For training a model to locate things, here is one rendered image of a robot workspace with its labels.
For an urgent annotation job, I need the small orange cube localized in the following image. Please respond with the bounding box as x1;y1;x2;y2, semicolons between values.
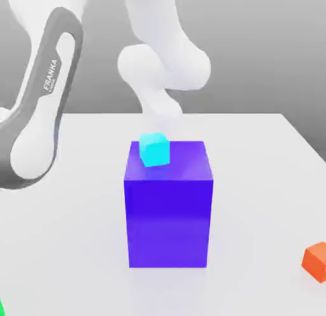
301;241;326;284

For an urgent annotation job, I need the large purple box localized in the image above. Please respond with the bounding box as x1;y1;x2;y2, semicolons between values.
123;140;214;269

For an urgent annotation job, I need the small cyan cube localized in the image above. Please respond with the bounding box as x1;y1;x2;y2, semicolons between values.
139;132;171;168

